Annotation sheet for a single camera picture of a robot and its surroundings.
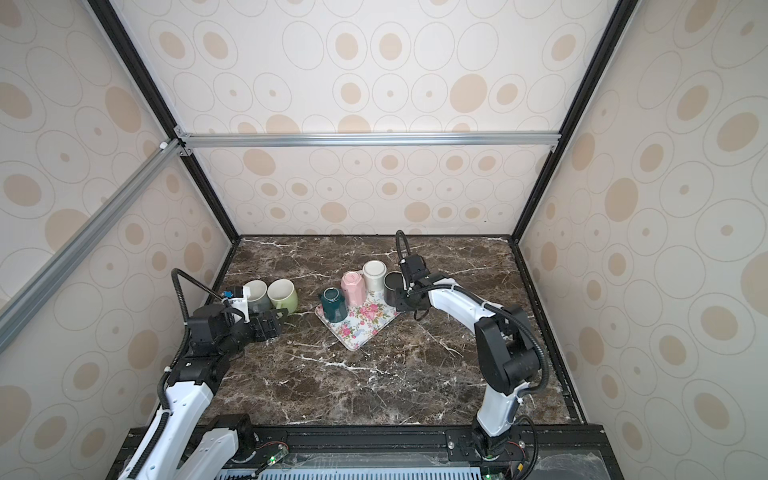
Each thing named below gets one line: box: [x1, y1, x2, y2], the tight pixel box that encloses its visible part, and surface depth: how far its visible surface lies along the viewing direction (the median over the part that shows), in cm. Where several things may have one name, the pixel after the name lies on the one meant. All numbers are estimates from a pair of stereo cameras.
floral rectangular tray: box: [314, 291, 401, 351], surface depth 99 cm
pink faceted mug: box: [341, 271, 367, 308], surface depth 96 cm
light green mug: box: [267, 278, 299, 314], surface depth 94 cm
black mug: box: [383, 271, 407, 307], surface depth 98 cm
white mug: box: [362, 260, 387, 293], surface depth 102 cm
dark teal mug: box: [321, 287, 349, 323], surface depth 92 cm
